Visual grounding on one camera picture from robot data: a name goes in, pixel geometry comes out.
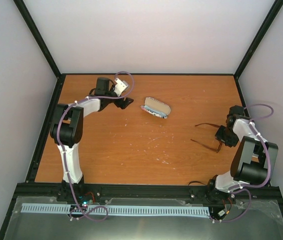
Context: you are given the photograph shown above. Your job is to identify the brown tinted sunglasses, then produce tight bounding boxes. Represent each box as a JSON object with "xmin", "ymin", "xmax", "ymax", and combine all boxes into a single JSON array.
[{"xmin": 190, "ymin": 122, "xmax": 223, "ymax": 153}]

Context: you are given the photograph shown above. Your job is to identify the flag print glasses case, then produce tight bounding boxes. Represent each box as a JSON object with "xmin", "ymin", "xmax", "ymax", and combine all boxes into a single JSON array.
[{"xmin": 140, "ymin": 97, "xmax": 171, "ymax": 117}]

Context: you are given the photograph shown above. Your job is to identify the light blue cleaning cloth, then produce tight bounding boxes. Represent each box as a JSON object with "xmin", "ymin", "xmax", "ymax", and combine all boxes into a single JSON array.
[{"xmin": 143, "ymin": 108, "xmax": 168, "ymax": 119}]

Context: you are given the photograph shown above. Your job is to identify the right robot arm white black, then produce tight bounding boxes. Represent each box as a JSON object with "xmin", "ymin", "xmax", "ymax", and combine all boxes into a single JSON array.
[{"xmin": 206, "ymin": 105, "xmax": 279, "ymax": 203}]

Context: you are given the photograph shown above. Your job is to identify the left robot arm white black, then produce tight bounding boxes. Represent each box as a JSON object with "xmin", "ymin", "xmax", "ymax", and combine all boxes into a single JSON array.
[{"xmin": 50, "ymin": 77, "xmax": 134, "ymax": 202}]

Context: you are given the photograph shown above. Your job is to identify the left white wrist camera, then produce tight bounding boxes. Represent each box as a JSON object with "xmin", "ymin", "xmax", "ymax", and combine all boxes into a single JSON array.
[{"xmin": 113, "ymin": 78, "xmax": 129, "ymax": 97}]

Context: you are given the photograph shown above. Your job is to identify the black mounting rail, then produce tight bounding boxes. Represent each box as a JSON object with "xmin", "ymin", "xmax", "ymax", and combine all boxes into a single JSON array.
[{"xmin": 13, "ymin": 182, "xmax": 281, "ymax": 204}]

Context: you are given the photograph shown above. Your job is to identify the black aluminium frame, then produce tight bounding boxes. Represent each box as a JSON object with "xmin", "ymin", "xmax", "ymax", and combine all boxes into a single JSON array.
[{"xmin": 0, "ymin": 0, "xmax": 283, "ymax": 240}]

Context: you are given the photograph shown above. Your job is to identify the light blue slotted cable duct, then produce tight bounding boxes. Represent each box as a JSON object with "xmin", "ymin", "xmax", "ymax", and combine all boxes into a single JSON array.
[{"xmin": 20, "ymin": 203, "xmax": 210, "ymax": 218}]

